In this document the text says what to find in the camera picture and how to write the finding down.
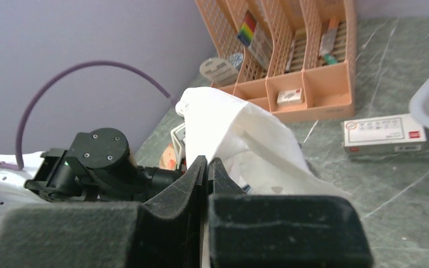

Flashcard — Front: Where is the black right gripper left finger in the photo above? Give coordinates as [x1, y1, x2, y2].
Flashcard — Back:
[0, 156, 207, 267]

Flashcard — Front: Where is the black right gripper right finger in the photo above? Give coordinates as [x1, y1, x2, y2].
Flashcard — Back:
[207, 158, 374, 267]

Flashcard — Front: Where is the white bra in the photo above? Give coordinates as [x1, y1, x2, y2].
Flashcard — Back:
[175, 87, 350, 198]

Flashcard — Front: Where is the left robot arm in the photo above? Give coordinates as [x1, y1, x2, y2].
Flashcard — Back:
[0, 128, 183, 215]

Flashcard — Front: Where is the floral peach bra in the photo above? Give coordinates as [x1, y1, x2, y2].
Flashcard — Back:
[159, 143, 178, 170]

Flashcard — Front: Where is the small white staples box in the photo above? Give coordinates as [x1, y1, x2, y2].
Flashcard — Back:
[277, 88, 304, 107]

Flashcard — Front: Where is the round patterned tape roll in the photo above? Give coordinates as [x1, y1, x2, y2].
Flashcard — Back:
[199, 52, 244, 87]

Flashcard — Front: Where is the white grey deli box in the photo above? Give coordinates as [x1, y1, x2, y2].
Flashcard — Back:
[341, 113, 427, 157]

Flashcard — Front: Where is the orange plastic file organizer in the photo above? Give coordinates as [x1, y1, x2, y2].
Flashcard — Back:
[196, 1, 358, 122]

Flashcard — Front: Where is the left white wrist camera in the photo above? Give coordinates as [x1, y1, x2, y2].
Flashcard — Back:
[170, 123, 186, 166]

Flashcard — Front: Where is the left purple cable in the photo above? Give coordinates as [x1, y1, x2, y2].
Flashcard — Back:
[0, 60, 180, 171]

